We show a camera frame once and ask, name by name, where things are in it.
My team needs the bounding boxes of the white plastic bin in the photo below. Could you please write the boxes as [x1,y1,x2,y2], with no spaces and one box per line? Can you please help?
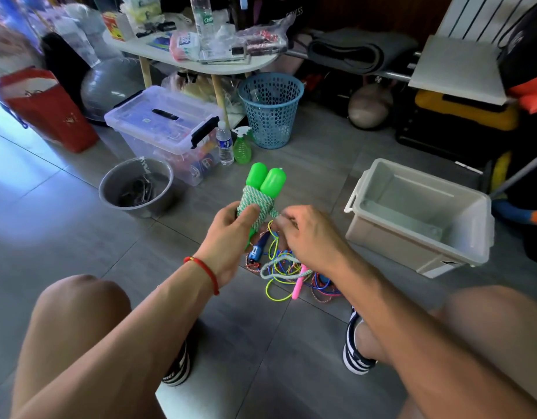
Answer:
[343,158,495,279]

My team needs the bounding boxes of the clear bin with black latches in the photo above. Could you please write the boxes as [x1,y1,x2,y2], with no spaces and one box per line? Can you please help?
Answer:
[104,85,224,187]

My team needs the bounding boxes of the pink jump rope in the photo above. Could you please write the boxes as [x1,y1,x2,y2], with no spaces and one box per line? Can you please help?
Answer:
[290,262,310,301]

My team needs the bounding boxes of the yellow black case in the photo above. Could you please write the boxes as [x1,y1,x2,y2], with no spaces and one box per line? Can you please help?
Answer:
[414,90,520,133]

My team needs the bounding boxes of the person's left forearm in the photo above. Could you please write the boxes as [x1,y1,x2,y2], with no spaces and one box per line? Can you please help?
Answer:
[10,257,219,419]

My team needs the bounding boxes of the white radiator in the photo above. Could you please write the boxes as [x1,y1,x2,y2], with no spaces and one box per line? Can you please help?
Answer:
[436,0,537,44]

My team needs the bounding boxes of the grey folded mat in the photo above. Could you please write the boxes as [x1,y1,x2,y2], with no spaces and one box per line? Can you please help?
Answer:
[305,29,420,77]

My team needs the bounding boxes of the white green pack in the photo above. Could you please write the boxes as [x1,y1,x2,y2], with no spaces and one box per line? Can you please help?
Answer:
[120,0,165,27]

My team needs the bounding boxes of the grey flat board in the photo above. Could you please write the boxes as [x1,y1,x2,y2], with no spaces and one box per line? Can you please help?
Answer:
[408,34,509,106]

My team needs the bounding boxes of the person's leg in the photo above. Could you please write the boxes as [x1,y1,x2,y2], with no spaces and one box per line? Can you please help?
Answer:
[356,285,537,419]
[10,275,195,419]

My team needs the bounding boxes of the yellow rope orange handles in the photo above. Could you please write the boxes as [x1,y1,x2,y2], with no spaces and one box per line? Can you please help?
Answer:
[264,224,315,304]

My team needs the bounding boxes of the clear plastic bag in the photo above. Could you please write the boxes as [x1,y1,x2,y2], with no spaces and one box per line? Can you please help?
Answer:
[236,15,297,56]

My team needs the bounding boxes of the red string bracelet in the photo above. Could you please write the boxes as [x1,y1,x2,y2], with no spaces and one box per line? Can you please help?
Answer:
[183,255,221,297]

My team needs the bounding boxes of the brown ball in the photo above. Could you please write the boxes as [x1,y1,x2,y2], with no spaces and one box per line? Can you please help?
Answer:
[348,83,394,131]

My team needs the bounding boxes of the black white shoe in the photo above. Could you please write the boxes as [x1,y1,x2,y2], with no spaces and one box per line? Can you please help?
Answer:
[161,336,195,386]
[342,308,378,376]

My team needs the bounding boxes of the pink white packet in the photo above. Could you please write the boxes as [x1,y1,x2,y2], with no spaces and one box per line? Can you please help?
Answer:
[169,30,204,62]

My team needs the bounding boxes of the blue jump rope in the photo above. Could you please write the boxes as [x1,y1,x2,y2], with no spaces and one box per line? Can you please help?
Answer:
[244,229,343,302]

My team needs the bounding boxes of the small plastic water bottle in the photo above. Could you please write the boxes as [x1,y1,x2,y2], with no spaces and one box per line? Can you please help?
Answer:
[216,120,235,166]

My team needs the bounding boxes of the person's left leg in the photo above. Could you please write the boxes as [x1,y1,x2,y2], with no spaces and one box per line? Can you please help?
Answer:
[10,275,195,419]

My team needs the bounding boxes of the green jump rope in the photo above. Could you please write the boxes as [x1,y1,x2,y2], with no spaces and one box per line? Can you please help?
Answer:
[236,162,288,243]

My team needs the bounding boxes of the grey exercise ball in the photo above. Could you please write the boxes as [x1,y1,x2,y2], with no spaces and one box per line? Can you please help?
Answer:
[80,56,147,123]

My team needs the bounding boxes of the red bag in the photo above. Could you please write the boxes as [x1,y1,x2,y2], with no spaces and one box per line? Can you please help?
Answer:
[0,67,100,154]

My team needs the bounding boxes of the white plastic bag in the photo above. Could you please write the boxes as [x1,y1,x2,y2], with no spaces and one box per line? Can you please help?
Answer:
[54,4,108,66]

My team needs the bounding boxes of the person's right leg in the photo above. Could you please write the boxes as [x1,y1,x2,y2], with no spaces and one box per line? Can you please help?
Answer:
[356,285,537,419]

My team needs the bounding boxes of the multicoloured hula hoop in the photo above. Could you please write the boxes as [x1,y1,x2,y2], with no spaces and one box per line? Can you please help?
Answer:
[491,152,537,226]

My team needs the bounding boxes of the black red inflatable toy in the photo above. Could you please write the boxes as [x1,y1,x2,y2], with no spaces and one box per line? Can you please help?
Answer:
[497,4,537,114]

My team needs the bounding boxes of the person's left hand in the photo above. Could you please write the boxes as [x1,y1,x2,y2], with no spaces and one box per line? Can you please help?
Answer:
[192,201,263,290]

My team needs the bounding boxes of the black white right shoe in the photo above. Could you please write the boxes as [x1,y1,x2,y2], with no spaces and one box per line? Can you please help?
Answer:
[342,308,378,376]

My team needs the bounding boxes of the green spray bottle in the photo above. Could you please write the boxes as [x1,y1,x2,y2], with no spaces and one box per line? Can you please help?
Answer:
[232,125,254,166]

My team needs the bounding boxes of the blue mesh plastic basket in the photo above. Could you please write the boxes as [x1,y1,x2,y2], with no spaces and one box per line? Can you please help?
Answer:
[238,72,306,150]

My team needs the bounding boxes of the white round table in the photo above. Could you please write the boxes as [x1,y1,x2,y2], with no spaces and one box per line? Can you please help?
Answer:
[102,30,280,127]

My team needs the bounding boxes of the person's right forearm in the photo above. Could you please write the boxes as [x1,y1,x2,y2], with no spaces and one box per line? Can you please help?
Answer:
[334,257,537,419]

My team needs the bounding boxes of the grey metal basin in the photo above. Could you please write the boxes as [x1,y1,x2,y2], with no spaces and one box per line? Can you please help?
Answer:
[98,157,175,218]

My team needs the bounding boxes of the person's right hand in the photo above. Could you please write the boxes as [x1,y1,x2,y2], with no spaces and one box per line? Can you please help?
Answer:
[272,205,359,282]

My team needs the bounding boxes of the black white left shoe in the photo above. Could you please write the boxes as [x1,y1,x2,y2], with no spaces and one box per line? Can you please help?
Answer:
[161,336,195,386]

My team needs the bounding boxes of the large plastic water bottle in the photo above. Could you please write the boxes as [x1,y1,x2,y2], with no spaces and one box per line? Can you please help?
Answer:
[190,0,215,31]

